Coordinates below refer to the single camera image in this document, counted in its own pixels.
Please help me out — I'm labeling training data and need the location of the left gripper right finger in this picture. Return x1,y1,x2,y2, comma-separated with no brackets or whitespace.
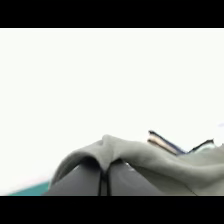
106,159,168,197

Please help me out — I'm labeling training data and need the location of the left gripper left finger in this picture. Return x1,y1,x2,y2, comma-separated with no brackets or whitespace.
42,161,103,197

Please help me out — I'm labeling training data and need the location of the grey garment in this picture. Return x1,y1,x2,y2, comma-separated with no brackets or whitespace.
48,134,224,197

